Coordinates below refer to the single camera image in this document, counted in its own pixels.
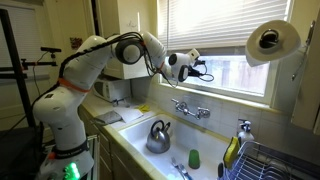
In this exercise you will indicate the black item in sink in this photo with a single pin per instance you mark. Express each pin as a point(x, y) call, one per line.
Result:
point(158, 141)

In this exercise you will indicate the white kitchen sink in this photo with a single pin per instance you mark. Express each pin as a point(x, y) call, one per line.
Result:
point(186, 136)

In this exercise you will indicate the white soap pump bottle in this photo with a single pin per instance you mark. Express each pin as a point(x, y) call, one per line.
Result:
point(245, 136)

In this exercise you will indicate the small yellow object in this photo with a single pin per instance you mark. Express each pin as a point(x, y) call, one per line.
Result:
point(144, 108)

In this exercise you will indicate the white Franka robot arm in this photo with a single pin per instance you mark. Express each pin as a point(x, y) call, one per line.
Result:
point(63, 110)

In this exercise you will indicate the grey folded cloth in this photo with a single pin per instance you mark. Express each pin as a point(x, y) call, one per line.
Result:
point(108, 117)

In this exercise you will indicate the white paper towel roll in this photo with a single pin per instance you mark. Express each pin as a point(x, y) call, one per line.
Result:
point(283, 46)

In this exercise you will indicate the cream base cabinet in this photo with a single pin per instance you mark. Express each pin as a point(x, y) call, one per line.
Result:
point(106, 156)

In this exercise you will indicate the white paper sheet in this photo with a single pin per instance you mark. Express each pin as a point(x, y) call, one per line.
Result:
point(128, 114)

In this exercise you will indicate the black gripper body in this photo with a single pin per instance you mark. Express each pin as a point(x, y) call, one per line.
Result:
point(194, 71)

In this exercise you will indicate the metal paper towel holder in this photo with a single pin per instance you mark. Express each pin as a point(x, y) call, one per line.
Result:
point(301, 56)

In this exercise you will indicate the white cabinet door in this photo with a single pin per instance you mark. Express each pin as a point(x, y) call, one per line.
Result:
point(133, 16)

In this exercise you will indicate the chrome wall faucet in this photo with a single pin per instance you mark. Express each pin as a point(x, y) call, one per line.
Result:
point(181, 108)

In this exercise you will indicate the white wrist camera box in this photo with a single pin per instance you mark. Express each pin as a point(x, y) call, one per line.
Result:
point(194, 54)

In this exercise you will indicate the blue dish rack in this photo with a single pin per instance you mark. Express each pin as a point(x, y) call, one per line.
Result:
point(266, 163)

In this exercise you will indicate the cream wall cabinet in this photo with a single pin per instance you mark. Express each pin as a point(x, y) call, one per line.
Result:
point(308, 100)

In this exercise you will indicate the dark wall ornament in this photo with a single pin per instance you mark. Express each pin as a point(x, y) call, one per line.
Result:
point(76, 43)

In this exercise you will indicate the green plastic cup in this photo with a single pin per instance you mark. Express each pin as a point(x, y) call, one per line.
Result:
point(194, 160)

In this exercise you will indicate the white slatted window blinds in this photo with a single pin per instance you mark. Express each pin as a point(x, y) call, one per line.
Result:
point(226, 23)

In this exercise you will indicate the black camera stand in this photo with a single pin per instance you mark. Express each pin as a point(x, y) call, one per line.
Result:
point(18, 76)

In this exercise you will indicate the yellow green scrub sponge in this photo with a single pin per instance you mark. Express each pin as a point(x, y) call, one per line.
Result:
point(231, 151)

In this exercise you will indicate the thin blinds tilt wand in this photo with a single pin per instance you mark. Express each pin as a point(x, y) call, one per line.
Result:
point(168, 23)

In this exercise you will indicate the white microwave oven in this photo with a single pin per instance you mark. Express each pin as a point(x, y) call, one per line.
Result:
point(110, 89)

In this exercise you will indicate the small white window blind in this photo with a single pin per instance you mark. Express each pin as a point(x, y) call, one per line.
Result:
point(23, 36)

